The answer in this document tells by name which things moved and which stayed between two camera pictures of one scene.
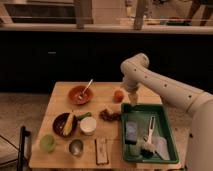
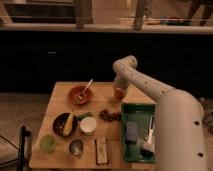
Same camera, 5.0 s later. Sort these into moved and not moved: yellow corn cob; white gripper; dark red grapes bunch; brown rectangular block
Moved: white gripper
Not moved: brown rectangular block; dark red grapes bunch; yellow corn cob
